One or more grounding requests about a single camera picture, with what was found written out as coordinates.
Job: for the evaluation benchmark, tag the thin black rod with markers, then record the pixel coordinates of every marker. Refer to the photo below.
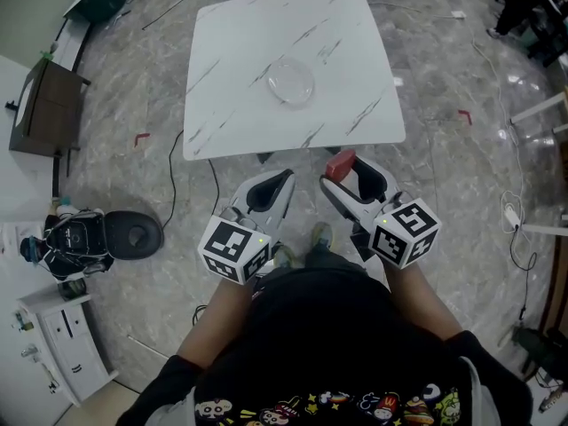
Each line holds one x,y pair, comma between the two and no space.
163,13

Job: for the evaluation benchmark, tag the white marble table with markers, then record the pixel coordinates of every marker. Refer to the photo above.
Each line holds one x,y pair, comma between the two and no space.
231,60

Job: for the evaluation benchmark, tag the person's black trousers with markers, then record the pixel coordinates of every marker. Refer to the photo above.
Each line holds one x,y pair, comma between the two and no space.
333,260

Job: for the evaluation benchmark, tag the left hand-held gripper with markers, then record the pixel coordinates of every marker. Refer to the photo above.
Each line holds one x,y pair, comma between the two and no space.
231,246

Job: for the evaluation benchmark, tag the person's shoe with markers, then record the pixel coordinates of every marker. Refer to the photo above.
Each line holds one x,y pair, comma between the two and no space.
286,257
321,235

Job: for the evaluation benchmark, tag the person's black printed shirt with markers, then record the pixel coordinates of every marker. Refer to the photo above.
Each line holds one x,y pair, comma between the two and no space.
319,349

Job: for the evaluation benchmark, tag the white drawer cabinet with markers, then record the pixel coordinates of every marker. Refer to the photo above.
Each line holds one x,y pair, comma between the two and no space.
66,349

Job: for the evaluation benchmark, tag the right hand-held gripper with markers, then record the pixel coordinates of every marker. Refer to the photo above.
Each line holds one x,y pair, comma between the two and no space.
399,233

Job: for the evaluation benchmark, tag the brown wooden cabinet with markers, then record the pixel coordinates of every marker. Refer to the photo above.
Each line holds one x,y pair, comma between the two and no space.
49,104

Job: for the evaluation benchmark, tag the person's left forearm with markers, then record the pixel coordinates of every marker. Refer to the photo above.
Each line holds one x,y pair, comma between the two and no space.
217,317

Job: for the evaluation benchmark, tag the black bag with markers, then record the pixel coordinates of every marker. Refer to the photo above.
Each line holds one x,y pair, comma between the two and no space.
541,353

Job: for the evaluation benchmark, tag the white power strip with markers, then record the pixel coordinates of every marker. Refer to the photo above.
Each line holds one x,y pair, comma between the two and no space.
511,216

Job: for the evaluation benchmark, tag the person's right shoe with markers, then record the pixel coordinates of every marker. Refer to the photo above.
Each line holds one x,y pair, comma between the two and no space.
321,235

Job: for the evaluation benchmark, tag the red block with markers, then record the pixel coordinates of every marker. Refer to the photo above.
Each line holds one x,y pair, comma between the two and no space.
339,166

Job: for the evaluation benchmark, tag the white frame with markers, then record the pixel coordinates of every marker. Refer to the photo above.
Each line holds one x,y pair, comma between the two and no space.
539,109

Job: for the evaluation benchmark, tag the person's right forearm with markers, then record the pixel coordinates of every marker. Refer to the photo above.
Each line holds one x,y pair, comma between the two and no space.
421,300

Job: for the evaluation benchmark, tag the thin white rod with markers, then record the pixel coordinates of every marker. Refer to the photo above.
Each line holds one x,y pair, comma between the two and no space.
141,344

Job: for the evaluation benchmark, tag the person's left shoe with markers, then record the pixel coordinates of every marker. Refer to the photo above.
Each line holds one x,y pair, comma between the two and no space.
286,257

